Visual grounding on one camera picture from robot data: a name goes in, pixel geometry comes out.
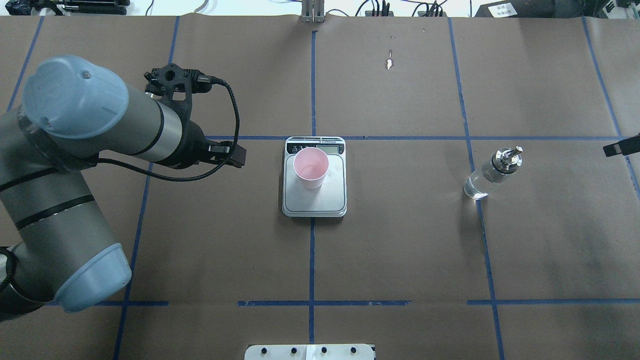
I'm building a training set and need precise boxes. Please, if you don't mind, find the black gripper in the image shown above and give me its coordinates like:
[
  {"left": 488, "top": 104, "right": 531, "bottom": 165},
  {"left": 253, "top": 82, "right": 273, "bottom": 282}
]
[{"left": 144, "top": 63, "right": 247, "bottom": 169}]

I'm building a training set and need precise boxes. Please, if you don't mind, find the clear glass sauce bottle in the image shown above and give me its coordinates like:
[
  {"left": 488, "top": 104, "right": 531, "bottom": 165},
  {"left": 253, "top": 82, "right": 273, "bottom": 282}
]
[{"left": 462, "top": 146, "right": 524, "bottom": 201}]

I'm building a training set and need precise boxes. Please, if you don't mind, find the digital kitchen scale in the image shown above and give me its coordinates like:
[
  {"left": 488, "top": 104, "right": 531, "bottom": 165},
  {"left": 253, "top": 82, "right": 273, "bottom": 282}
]
[{"left": 281, "top": 136, "right": 348, "bottom": 218}]

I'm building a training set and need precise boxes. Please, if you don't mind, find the pink plastic cup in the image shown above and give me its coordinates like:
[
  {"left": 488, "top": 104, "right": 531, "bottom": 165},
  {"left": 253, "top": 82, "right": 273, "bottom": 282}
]
[{"left": 293, "top": 146, "right": 330, "bottom": 190}]

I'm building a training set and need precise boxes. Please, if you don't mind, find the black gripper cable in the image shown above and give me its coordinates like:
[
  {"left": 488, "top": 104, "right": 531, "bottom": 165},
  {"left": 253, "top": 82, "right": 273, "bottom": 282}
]
[{"left": 95, "top": 75, "right": 241, "bottom": 183}]

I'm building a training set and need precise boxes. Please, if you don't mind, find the aluminium frame post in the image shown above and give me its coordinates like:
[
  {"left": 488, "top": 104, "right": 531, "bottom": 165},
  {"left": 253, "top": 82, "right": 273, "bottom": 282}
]
[{"left": 300, "top": 0, "right": 326, "bottom": 24}]

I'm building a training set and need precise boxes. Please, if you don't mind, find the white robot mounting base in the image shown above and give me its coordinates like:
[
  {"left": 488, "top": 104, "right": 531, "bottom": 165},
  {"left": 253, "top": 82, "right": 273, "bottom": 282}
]
[{"left": 243, "top": 343, "right": 377, "bottom": 360}]

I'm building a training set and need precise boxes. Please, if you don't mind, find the brown paper table cover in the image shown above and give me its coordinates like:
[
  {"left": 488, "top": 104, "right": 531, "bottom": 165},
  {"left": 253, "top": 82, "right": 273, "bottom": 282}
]
[{"left": 1, "top": 14, "right": 639, "bottom": 360}]

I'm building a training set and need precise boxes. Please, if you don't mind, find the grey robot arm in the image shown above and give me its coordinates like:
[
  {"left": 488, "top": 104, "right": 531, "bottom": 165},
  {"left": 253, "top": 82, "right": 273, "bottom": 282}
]
[{"left": 0, "top": 54, "right": 247, "bottom": 322}]

